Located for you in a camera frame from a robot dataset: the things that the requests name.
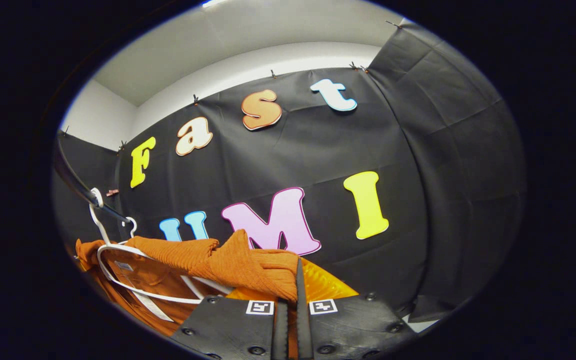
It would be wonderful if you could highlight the white plastic hanger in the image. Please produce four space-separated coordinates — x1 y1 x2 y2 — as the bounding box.
120 216 139 240
88 187 235 306

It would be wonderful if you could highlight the black clothes rack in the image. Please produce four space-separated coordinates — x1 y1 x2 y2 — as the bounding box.
53 136 133 225

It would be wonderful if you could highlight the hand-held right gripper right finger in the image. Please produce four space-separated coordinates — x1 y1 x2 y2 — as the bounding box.
295 256 417 360

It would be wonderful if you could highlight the black backdrop cloth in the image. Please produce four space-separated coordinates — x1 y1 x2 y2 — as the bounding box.
52 20 528 323

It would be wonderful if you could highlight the orange corduroy jacket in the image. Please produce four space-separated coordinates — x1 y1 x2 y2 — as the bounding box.
74 229 303 360

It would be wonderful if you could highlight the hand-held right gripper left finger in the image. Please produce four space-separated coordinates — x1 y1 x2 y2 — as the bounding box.
169 286 290 360

